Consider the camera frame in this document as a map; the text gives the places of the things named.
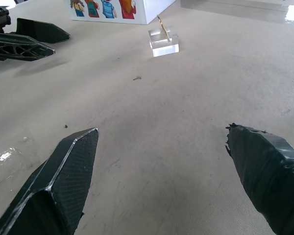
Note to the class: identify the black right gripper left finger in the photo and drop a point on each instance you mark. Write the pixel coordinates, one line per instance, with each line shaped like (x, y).
(63, 181)

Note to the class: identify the taped black right gripper right finger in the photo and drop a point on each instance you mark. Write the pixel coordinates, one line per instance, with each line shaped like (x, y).
(267, 171)

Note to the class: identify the white cartoon printed box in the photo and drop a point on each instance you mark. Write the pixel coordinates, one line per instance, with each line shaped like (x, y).
(142, 11)

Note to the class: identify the clear acrylic block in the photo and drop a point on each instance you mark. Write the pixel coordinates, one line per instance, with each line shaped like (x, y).
(164, 46)

